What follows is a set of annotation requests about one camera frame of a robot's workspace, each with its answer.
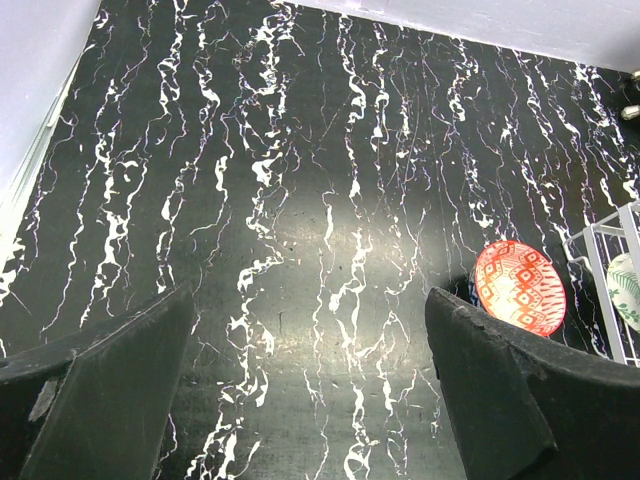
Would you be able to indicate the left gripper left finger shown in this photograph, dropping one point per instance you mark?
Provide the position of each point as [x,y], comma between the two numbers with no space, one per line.
[95,404]

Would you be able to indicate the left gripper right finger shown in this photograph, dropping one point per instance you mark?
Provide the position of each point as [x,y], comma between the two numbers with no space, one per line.
[522,406]

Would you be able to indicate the orange flower bowl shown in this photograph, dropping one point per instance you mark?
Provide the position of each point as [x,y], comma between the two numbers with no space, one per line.
[623,289]

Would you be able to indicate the red patterned bowl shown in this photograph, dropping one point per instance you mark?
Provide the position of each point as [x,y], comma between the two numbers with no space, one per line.
[520,286]

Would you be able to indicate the dark blue bowl underneath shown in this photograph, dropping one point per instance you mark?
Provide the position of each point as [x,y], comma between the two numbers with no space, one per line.
[473,291]

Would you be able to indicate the round drawer cabinet pastel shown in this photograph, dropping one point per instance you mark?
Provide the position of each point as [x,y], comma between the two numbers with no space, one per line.
[630,90]

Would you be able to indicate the white wire dish rack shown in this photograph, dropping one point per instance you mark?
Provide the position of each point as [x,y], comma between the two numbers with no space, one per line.
[595,246]

